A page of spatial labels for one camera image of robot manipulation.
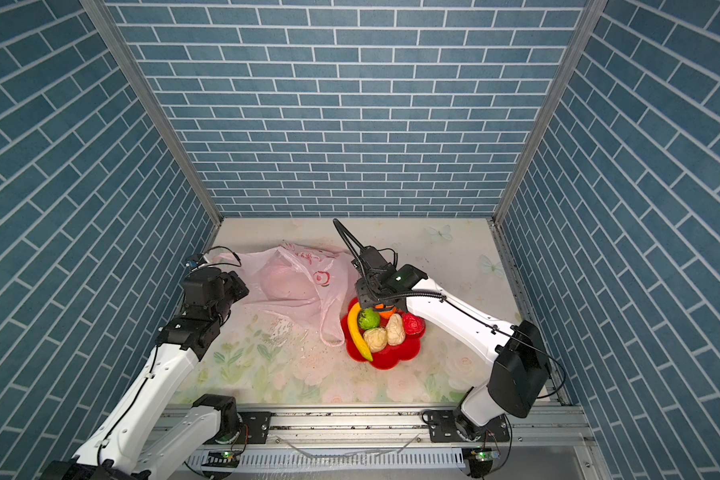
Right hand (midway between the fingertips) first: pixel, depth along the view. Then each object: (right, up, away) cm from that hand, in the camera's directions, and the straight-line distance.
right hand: (363, 288), depth 81 cm
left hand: (-33, +5, -2) cm, 34 cm away
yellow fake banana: (-3, -13, +3) cm, 13 cm away
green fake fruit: (+1, -10, +5) cm, 11 cm away
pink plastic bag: (-22, 0, +20) cm, 30 cm away
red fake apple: (+14, -10, +2) cm, 17 cm away
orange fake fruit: (+7, -9, +8) cm, 14 cm away
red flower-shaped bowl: (+8, -20, +5) cm, 22 cm away
